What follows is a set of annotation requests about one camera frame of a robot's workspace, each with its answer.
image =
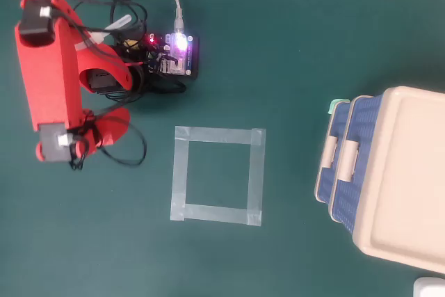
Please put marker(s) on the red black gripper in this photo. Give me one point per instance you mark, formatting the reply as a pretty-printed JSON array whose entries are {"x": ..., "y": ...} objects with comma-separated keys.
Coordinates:
[{"x": 91, "y": 137}]

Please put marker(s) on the blue woven drawer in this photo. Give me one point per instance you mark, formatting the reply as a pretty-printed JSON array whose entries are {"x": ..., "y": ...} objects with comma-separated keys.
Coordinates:
[
  {"x": 337, "y": 126},
  {"x": 358, "y": 126}
]

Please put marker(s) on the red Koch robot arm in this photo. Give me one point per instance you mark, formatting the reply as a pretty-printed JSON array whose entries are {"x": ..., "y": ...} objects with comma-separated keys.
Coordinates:
[{"x": 48, "y": 67}]

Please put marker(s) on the beige plastic drawer cabinet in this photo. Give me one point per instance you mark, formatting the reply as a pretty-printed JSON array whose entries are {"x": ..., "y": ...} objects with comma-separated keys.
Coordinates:
[{"x": 406, "y": 178}]

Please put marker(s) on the controller board on black plate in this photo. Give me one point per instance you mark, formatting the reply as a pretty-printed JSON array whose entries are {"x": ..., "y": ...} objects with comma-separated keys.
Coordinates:
[{"x": 177, "y": 57}]

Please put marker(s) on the white zip tie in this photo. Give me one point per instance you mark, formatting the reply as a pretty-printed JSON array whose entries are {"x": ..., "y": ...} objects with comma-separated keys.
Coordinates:
[{"x": 118, "y": 23}]

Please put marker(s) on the mint green sticker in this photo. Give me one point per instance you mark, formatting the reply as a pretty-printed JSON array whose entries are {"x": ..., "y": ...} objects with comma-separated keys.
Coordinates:
[{"x": 334, "y": 105}]

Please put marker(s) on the white box corner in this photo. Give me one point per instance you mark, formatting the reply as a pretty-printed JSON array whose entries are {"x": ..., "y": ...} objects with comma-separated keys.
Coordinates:
[{"x": 429, "y": 288}]

